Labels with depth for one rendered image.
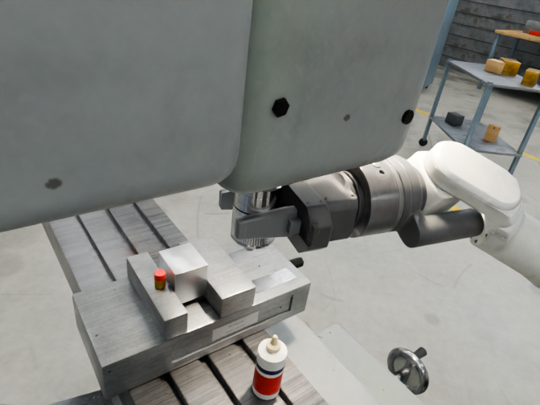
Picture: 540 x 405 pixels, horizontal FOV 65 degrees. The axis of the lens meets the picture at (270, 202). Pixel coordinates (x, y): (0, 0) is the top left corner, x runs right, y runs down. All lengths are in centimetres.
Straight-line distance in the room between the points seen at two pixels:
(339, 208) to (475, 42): 835
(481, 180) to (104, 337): 51
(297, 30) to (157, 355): 49
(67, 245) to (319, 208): 63
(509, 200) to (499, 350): 185
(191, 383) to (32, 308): 156
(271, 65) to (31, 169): 13
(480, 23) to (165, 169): 856
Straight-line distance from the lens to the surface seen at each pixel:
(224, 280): 65
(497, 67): 405
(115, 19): 18
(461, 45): 884
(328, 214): 40
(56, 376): 189
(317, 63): 26
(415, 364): 112
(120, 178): 20
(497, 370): 224
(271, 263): 76
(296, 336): 85
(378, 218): 45
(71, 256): 89
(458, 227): 52
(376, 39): 30
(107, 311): 67
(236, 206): 41
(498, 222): 53
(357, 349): 102
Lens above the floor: 146
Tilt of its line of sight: 31 degrees down
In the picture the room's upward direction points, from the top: 8 degrees clockwise
